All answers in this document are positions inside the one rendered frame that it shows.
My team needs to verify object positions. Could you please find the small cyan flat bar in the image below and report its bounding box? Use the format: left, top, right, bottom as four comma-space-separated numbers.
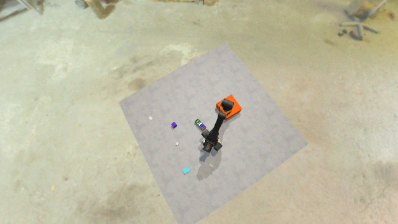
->
183, 167, 190, 174

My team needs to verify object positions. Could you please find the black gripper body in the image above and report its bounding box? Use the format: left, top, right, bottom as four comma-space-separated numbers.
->
201, 129, 223, 151

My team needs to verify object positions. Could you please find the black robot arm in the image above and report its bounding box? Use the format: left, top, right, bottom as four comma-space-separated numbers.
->
203, 98, 234, 153

